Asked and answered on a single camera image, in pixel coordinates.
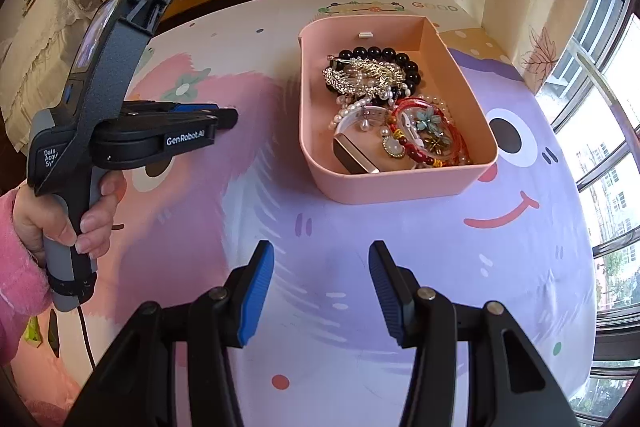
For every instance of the person's left hand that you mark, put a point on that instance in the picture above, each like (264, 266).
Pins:
(42, 217)

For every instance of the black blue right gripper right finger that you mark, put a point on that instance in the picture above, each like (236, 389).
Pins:
(414, 315)

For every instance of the pink band smart watch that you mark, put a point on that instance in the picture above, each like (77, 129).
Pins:
(347, 148)

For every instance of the green wrapper on floor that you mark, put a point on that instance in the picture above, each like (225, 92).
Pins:
(32, 334)

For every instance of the pink plastic storage box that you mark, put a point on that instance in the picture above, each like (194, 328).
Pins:
(441, 76)

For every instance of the cartoon printed bed sheet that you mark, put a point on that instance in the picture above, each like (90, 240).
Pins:
(322, 355)

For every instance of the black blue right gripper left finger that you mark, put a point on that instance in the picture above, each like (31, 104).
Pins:
(231, 312)

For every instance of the pink fuzzy sleeve forearm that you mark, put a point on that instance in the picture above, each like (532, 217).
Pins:
(23, 284)

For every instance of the beige ruffled cloth cover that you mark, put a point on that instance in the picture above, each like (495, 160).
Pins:
(35, 63)

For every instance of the window with metal frame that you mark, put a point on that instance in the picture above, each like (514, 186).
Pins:
(590, 97)

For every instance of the green flower earring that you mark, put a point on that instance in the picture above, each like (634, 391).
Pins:
(427, 120)
(440, 145)

